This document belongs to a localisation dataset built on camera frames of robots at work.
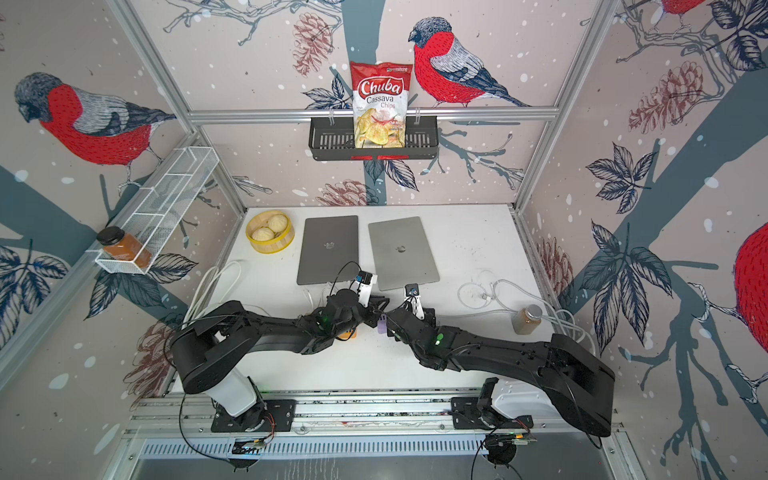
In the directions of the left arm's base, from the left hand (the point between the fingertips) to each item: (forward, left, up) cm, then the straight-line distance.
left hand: (392, 297), depth 85 cm
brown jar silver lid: (-7, -37, -1) cm, 38 cm away
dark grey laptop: (+25, +24, -8) cm, 35 cm away
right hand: (-4, -3, -2) cm, 5 cm away
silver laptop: (+21, -3, -7) cm, 22 cm away
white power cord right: (-2, -55, -11) cm, 56 cm away
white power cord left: (+5, +61, -5) cm, 61 cm away
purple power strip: (-9, +3, +2) cm, 10 cm away
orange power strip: (-11, +12, 0) cm, 16 cm away
